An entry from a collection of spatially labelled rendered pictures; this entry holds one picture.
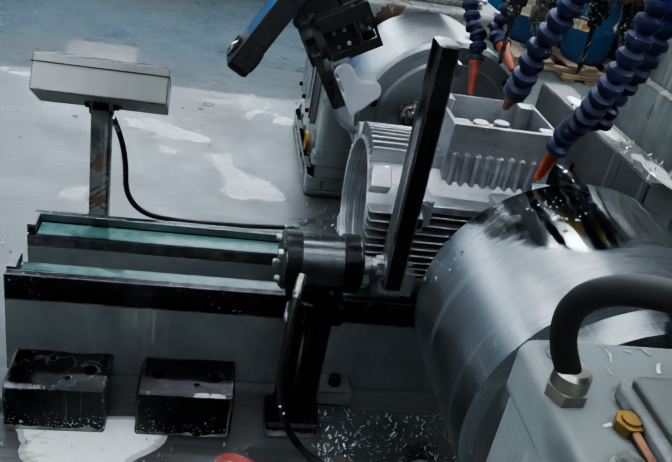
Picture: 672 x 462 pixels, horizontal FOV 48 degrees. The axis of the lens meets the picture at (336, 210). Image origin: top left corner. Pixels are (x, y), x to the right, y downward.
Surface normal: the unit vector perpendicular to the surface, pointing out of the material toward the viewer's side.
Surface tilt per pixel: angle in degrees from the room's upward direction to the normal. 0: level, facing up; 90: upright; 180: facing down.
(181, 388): 0
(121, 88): 58
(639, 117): 90
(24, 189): 0
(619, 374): 0
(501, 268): 47
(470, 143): 90
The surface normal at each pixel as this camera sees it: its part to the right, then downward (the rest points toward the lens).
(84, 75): 0.19, -0.07
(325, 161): 0.11, 0.47
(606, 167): -0.98, -0.10
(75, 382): 0.17, -0.87
